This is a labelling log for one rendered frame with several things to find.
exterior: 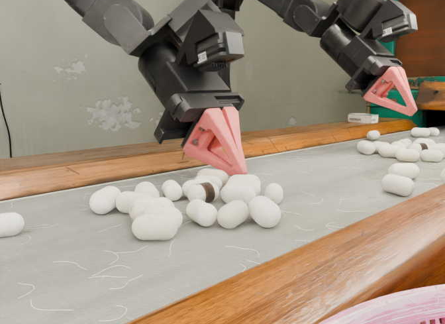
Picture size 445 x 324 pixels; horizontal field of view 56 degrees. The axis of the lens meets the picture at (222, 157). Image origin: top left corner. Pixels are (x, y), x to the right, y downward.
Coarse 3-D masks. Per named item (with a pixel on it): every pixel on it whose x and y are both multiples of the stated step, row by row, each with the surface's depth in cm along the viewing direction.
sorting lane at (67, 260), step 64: (64, 192) 44; (320, 192) 44; (384, 192) 44; (0, 256) 28; (64, 256) 28; (128, 256) 28; (192, 256) 28; (256, 256) 28; (0, 320) 20; (64, 320) 20; (128, 320) 20
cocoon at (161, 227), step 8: (144, 216) 30; (152, 216) 30; (160, 216) 30; (168, 216) 30; (136, 224) 30; (144, 224) 30; (152, 224) 30; (160, 224) 30; (168, 224) 30; (176, 224) 30; (136, 232) 30; (144, 232) 30; (152, 232) 30; (160, 232) 30; (168, 232) 30; (176, 232) 31; (152, 240) 30; (160, 240) 30
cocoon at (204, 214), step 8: (200, 200) 34; (192, 208) 34; (200, 208) 33; (208, 208) 33; (192, 216) 34; (200, 216) 33; (208, 216) 33; (216, 216) 33; (200, 224) 33; (208, 224) 33
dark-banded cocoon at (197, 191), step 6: (192, 186) 39; (198, 186) 39; (216, 186) 40; (192, 192) 39; (198, 192) 39; (204, 192) 39; (216, 192) 40; (192, 198) 39; (198, 198) 39; (204, 198) 39; (216, 198) 40
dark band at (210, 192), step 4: (196, 184) 40; (200, 184) 40; (204, 184) 40; (208, 184) 40; (204, 188) 39; (208, 188) 39; (212, 188) 40; (208, 192) 39; (212, 192) 40; (208, 196) 39; (212, 196) 40; (208, 200) 40; (212, 200) 40
